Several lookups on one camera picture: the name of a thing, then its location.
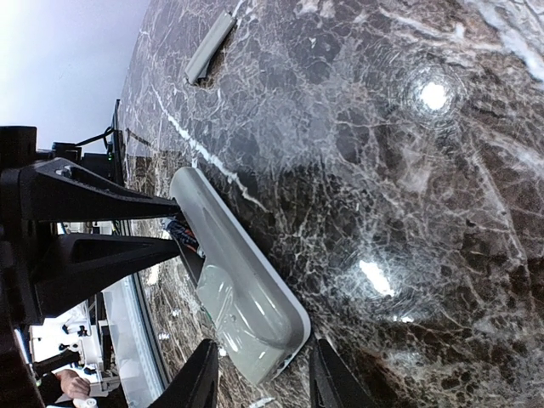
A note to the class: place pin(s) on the person in black shirt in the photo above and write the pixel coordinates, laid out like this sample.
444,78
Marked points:
65,382

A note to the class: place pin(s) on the white universal remote control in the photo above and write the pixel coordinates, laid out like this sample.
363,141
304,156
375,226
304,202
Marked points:
257,318

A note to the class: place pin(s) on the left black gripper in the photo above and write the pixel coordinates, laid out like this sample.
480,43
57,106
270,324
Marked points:
43,277

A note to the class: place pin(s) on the dark blue orange AAA battery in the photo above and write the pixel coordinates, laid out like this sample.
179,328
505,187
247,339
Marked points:
183,235

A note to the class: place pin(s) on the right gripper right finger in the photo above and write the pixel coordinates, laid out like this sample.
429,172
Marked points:
331,382

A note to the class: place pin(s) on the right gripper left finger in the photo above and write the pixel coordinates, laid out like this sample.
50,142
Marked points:
196,384

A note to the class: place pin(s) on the grey battery compartment cover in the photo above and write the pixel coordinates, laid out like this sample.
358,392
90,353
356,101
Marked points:
209,45

